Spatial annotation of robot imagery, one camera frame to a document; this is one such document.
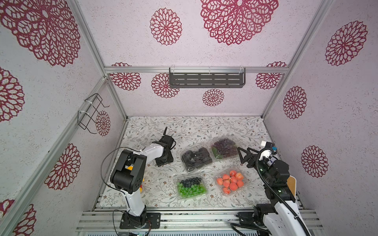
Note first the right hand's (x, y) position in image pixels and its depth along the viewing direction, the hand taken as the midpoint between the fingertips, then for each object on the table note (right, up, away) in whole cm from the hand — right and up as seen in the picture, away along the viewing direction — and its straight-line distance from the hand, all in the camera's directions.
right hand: (242, 148), depth 73 cm
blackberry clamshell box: (-22, -8, +15) cm, 27 cm away
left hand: (-41, -13, +24) cm, 49 cm away
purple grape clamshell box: (-4, -2, +22) cm, 22 cm away
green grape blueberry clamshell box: (-25, -22, +8) cm, 34 cm away
